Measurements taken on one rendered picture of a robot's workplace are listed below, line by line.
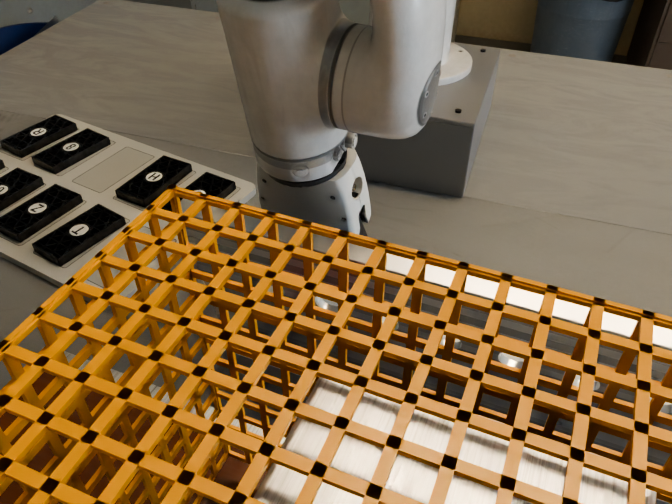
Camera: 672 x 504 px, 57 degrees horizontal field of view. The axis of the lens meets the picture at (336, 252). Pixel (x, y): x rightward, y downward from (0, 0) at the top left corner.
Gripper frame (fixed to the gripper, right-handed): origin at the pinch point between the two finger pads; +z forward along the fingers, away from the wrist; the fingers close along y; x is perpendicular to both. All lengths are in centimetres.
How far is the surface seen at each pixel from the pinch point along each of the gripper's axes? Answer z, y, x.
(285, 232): -18.3, -3.7, 10.8
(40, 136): 6, 51, -11
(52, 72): 12, 69, -31
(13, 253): 2.3, 36.4, 9.8
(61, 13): 97, 210, -156
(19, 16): 84, 209, -133
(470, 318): -15.3, -17.9, 11.6
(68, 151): 5.3, 44.4, -9.3
